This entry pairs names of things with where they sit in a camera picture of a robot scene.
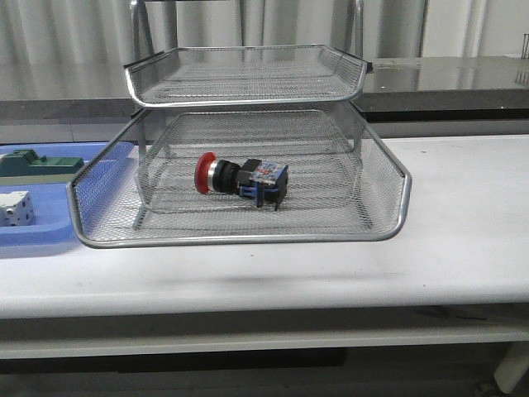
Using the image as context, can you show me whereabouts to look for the red emergency stop button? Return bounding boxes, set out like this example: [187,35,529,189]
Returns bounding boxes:
[194,152,288,211]

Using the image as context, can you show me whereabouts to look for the silver mesh top tray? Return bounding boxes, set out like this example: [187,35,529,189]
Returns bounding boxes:
[124,44,369,108]

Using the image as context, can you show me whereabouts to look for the blue plastic tray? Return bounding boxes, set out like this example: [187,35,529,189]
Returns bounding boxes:
[1,142,106,247]

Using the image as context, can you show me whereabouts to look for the dark grey back counter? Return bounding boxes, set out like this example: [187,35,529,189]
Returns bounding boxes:
[1,56,528,122]

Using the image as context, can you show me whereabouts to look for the green terminal block module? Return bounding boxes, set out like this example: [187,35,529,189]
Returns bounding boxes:
[1,149,84,185]

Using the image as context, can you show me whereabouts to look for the white electrical component block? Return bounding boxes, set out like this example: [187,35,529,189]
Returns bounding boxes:
[0,191,35,227]

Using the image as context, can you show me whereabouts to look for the white table leg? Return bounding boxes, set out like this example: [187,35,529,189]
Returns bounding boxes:
[493,342,529,394]

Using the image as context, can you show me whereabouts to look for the silver metal rack frame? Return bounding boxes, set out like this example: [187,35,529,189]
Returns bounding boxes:
[128,50,374,232]

